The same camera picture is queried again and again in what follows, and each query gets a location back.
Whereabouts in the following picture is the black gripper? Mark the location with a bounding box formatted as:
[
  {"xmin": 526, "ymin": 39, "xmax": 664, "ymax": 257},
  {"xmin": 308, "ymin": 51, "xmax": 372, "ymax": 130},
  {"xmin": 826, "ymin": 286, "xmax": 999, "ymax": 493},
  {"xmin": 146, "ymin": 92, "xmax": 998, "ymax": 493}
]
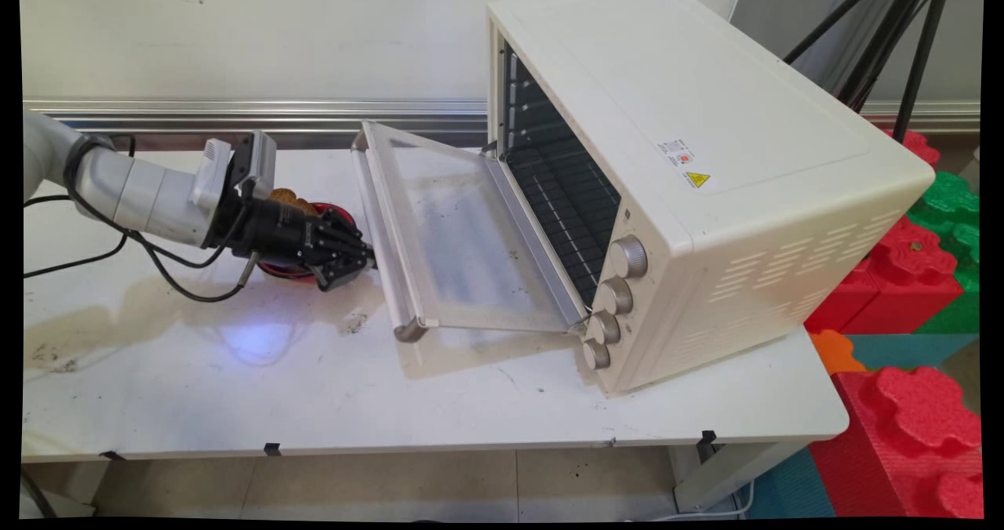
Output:
[{"xmin": 206, "ymin": 193, "xmax": 377, "ymax": 292}]

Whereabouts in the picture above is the red round plate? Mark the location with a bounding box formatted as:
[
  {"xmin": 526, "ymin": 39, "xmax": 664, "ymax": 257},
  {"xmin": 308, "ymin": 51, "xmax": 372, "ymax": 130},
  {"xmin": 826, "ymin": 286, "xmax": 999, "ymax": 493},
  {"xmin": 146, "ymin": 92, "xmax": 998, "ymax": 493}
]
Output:
[{"xmin": 257, "ymin": 199, "xmax": 358, "ymax": 282}]

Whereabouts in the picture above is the tan bread slice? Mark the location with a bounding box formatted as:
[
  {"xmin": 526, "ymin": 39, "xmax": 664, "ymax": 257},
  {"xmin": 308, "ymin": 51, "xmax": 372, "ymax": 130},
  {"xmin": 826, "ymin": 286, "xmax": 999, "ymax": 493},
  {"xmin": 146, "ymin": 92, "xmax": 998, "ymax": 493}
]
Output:
[{"xmin": 269, "ymin": 189, "xmax": 319, "ymax": 216}]

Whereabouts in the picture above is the cream glass oven door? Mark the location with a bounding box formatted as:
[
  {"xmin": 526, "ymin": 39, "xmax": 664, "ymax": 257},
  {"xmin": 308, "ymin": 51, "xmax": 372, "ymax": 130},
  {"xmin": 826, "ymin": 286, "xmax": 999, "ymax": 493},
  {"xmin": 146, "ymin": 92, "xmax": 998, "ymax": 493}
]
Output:
[{"xmin": 351, "ymin": 121, "xmax": 589, "ymax": 343}]

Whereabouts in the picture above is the metal oven rack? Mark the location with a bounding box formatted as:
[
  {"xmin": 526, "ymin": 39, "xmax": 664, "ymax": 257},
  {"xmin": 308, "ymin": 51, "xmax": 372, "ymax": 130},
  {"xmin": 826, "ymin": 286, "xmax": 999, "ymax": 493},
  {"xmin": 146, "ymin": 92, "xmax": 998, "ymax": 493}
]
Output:
[{"xmin": 504, "ymin": 140, "xmax": 622, "ymax": 305}]

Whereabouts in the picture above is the white label sticker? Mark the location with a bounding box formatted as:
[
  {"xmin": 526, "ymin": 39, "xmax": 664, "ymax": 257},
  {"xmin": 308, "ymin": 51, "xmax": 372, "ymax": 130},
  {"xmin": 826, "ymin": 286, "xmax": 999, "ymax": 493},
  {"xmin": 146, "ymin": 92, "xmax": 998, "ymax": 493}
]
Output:
[{"xmin": 657, "ymin": 139, "xmax": 696, "ymax": 167}]

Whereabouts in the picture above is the cream toaster oven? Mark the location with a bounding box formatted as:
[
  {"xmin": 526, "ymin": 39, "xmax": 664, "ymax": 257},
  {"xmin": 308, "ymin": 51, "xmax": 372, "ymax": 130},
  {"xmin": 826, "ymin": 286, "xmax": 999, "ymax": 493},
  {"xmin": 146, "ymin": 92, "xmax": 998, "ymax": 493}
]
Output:
[{"xmin": 486, "ymin": 0, "xmax": 937, "ymax": 398}]

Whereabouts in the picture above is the white table leg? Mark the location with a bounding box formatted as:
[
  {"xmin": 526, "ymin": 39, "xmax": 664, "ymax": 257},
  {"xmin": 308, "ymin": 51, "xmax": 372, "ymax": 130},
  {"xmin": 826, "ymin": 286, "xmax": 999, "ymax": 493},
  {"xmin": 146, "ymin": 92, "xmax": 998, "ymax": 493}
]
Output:
[{"xmin": 669, "ymin": 439, "xmax": 818, "ymax": 514}]

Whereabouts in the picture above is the orange foam block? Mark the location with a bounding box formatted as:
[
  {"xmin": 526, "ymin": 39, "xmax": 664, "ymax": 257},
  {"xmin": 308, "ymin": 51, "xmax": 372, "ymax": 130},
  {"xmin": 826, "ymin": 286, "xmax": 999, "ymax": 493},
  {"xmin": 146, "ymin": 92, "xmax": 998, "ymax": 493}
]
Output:
[{"xmin": 809, "ymin": 329, "xmax": 868, "ymax": 376}]

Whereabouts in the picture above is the blue foam floor mat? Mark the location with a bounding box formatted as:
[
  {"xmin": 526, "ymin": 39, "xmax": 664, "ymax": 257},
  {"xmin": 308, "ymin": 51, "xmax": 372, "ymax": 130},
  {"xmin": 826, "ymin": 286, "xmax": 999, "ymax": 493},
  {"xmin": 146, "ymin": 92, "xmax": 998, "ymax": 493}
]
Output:
[{"xmin": 741, "ymin": 447, "xmax": 837, "ymax": 520}]

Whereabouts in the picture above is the red foam block with knob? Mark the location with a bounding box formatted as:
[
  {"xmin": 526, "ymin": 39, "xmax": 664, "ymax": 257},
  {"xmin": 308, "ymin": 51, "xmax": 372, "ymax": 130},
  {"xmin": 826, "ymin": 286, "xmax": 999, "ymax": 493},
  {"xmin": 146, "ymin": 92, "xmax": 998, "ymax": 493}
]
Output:
[{"xmin": 804, "ymin": 216, "xmax": 965, "ymax": 336}]

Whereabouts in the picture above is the blue foam block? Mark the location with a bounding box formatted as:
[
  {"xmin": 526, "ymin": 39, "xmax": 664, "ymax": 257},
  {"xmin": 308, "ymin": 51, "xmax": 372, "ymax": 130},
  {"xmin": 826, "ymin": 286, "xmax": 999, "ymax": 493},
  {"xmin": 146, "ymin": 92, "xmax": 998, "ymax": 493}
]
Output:
[{"xmin": 843, "ymin": 333, "xmax": 980, "ymax": 371}]

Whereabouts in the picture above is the small red foam block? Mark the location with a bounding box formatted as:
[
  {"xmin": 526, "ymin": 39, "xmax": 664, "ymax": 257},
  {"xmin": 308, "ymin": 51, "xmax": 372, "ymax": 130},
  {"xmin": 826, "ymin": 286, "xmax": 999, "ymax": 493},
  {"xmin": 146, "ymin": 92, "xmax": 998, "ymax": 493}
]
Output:
[{"xmin": 877, "ymin": 126, "xmax": 941, "ymax": 169}]

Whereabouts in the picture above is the black tripod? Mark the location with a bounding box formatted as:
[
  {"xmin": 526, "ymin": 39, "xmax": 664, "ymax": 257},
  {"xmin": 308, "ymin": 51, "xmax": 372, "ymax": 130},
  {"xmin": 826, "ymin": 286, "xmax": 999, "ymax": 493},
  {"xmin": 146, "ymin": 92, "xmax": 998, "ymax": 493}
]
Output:
[{"xmin": 784, "ymin": 0, "xmax": 955, "ymax": 145}]

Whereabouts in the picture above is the green foam block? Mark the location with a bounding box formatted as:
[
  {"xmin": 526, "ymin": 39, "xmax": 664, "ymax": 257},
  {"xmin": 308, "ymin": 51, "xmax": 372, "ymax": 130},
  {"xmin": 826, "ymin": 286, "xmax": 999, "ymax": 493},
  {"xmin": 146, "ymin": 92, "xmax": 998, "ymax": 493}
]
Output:
[{"xmin": 904, "ymin": 171, "xmax": 981, "ymax": 335}]

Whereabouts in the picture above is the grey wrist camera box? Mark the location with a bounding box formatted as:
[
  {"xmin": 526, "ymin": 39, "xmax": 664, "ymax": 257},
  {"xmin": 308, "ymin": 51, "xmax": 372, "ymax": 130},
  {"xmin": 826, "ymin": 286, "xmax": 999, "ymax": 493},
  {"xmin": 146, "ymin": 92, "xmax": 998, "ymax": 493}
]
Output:
[{"xmin": 192, "ymin": 130, "xmax": 278, "ymax": 209}]

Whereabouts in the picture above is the black cable looped to gripper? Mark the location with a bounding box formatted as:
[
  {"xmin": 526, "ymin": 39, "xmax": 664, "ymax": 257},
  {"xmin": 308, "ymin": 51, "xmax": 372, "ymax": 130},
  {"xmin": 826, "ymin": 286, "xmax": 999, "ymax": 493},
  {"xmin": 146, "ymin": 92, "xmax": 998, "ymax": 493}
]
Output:
[{"xmin": 63, "ymin": 134, "xmax": 260, "ymax": 303}]

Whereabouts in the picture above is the aluminium wall rail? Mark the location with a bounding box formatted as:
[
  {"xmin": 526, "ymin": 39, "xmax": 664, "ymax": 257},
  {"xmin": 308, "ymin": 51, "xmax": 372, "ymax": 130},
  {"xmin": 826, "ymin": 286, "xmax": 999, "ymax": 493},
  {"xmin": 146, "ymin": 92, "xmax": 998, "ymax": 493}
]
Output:
[{"xmin": 24, "ymin": 99, "xmax": 981, "ymax": 136}]

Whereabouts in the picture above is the black cable on table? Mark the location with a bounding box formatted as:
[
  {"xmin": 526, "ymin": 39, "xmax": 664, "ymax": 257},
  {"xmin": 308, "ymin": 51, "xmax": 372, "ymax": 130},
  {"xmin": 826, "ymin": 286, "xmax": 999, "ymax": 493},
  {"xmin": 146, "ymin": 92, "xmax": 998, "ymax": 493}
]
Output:
[{"xmin": 24, "ymin": 193, "xmax": 130, "ymax": 278}]

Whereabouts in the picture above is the white floor cable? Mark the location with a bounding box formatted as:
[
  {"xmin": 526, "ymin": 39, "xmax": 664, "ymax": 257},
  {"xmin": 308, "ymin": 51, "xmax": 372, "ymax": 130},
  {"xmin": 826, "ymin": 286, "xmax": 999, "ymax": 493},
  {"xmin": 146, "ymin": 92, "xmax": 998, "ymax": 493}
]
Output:
[{"xmin": 627, "ymin": 479, "xmax": 755, "ymax": 522}]

